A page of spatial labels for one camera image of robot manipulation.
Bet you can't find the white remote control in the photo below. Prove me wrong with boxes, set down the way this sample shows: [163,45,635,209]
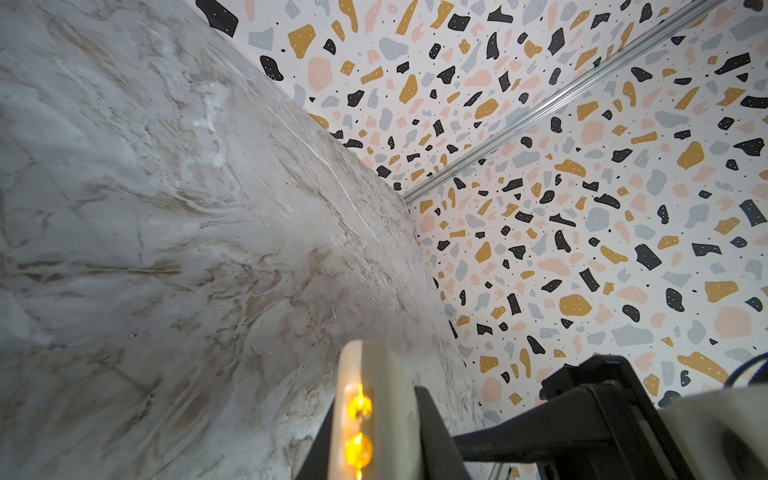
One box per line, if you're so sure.
[328,340,424,479]

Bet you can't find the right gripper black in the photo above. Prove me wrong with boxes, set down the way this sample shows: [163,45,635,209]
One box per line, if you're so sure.
[454,355,694,479]

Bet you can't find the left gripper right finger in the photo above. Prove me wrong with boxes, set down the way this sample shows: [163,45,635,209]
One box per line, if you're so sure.
[414,386,471,480]

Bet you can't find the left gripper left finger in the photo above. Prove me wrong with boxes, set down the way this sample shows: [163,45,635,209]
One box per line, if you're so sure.
[295,400,335,480]

